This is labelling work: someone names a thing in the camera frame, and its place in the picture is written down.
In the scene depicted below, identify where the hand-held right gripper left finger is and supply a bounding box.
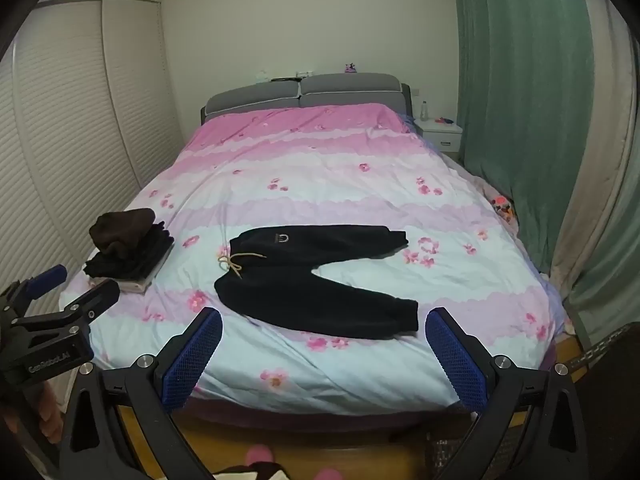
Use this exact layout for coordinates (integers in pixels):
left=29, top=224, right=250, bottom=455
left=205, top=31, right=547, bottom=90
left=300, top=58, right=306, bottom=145
left=60, top=306, right=236, bottom=480

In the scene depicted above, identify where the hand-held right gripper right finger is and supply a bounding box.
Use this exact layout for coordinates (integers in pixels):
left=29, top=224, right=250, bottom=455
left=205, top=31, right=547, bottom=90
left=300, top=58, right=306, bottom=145
left=424, top=307, right=592, bottom=480

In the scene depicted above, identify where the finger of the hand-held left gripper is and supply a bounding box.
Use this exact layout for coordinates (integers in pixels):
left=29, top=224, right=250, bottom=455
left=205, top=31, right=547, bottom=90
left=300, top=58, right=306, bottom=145
left=14, top=279, right=121, bottom=338
left=0, top=264, right=69, bottom=319

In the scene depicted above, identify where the black knit sweater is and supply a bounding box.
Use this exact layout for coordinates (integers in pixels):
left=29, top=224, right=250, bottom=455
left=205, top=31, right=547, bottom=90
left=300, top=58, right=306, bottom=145
left=214, top=226, right=420, bottom=340

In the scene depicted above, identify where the person's left hand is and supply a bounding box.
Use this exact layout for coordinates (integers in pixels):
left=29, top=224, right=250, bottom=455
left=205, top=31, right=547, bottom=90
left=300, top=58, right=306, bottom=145
left=27, top=375, right=69, bottom=438

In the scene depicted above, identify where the black folded garment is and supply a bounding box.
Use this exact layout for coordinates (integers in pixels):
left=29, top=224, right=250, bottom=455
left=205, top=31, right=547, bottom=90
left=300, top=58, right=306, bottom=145
left=84, top=222, right=176, bottom=281

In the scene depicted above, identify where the brown folded garment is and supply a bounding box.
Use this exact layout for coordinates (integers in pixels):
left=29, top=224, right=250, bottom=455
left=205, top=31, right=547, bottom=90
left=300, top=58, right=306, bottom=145
left=89, top=207, right=157, bottom=256

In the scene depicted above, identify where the colourful round toy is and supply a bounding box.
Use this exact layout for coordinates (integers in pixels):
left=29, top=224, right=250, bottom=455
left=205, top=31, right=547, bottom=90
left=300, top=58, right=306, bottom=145
left=491, top=196, right=516, bottom=223

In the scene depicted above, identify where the white louvered wardrobe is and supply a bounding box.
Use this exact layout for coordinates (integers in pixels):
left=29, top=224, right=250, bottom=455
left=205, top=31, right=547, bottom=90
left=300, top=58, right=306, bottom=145
left=0, top=0, right=183, bottom=401

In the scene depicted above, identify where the green curtain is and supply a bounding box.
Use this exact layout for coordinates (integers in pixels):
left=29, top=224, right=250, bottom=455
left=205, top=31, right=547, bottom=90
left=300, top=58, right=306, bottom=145
left=567, top=160, right=640, bottom=346
left=450, top=0, right=596, bottom=273

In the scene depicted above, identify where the bed with pink sheet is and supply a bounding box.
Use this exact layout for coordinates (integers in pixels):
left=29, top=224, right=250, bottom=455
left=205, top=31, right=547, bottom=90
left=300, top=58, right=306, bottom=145
left=59, top=102, right=563, bottom=416

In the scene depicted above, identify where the white nightstand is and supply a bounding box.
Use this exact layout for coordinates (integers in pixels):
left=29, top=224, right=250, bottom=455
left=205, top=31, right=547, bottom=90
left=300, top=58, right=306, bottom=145
left=414, top=119, right=463, bottom=153

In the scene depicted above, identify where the grey padded headboard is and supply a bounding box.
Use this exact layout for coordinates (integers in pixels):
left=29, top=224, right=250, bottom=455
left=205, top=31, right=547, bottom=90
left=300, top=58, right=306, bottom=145
left=201, top=73, right=412, bottom=126

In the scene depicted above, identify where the beige curtain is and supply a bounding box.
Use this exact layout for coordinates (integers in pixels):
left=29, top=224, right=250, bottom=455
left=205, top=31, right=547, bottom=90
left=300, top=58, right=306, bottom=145
left=550, top=0, right=640, bottom=301

